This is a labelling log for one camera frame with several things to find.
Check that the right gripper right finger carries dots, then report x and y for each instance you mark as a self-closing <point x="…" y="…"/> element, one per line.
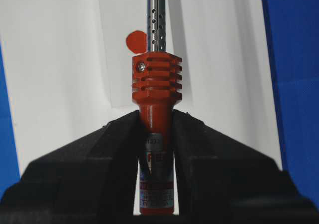
<point x="222" y="181"/>

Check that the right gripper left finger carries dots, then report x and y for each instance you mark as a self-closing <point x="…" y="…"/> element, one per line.
<point x="89" y="181"/>

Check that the white base board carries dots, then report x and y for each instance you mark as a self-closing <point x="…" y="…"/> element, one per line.
<point x="66" y="72"/>

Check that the right red dot mark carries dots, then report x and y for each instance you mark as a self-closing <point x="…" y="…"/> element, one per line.
<point x="136" y="42"/>

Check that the blue table cloth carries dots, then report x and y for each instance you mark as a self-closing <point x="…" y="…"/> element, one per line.
<point x="292" y="35"/>

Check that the red handle soldering iron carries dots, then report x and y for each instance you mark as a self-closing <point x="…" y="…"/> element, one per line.
<point x="156" y="89"/>

